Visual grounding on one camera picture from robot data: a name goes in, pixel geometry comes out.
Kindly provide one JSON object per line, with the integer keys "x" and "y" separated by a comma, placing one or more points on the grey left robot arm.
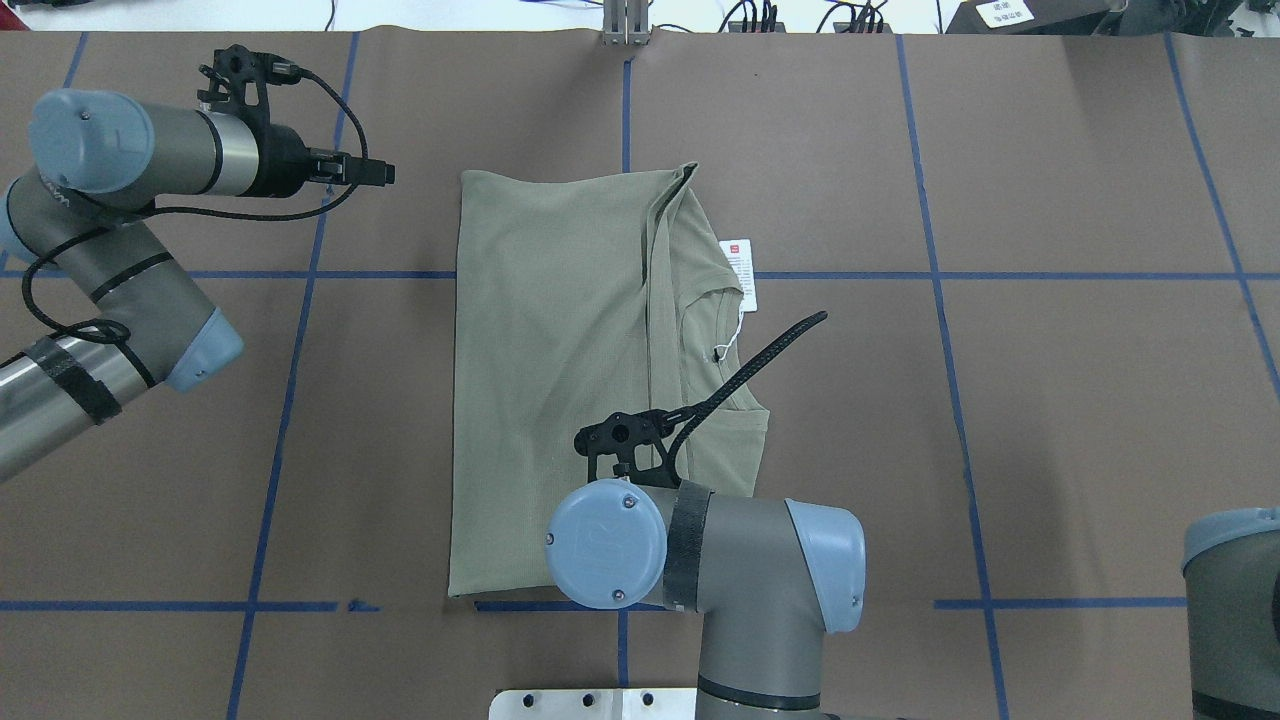
{"x": 121, "y": 314}

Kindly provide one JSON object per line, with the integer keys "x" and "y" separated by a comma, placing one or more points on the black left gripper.
{"x": 283, "y": 163}

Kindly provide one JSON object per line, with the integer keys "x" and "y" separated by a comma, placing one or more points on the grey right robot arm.
{"x": 773, "y": 578}

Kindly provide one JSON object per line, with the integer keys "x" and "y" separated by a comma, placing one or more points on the olive green long-sleeve shirt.
{"x": 575, "y": 300}

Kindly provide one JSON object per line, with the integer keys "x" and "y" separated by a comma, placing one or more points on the aluminium frame post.
{"x": 626, "y": 22}

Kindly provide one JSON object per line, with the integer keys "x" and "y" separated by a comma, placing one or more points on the white shirt price tag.
{"x": 739, "y": 254}

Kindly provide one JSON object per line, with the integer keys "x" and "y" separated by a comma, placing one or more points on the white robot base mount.
{"x": 591, "y": 703}

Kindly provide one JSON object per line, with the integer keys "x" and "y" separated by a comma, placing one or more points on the black box with white label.
{"x": 1027, "y": 17}

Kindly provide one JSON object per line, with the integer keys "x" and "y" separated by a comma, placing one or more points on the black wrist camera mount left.
{"x": 238, "y": 81}

